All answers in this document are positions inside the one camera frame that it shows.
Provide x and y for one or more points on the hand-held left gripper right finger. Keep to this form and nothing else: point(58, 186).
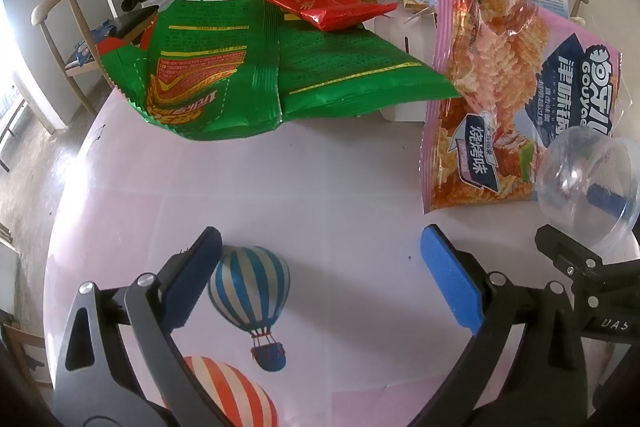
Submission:
point(450, 277)

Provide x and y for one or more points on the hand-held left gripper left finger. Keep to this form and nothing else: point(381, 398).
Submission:
point(190, 277)

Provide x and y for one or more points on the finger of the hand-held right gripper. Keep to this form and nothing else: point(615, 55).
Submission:
point(590, 277)
point(607, 201)

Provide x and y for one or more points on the clear plastic cup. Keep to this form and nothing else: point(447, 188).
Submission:
point(565, 167)

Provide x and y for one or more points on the pink snack bag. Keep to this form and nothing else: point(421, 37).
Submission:
point(480, 72)

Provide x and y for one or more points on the green snack bag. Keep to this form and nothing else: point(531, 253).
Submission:
point(210, 57)

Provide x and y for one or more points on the white box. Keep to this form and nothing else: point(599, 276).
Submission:
point(410, 37)

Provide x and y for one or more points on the blue snack bag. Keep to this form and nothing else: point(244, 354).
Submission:
point(82, 51)

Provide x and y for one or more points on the red snack packet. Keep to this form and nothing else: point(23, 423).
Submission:
point(325, 7)

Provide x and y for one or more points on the wooden chair with black seat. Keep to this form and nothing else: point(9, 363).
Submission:
point(50, 7)

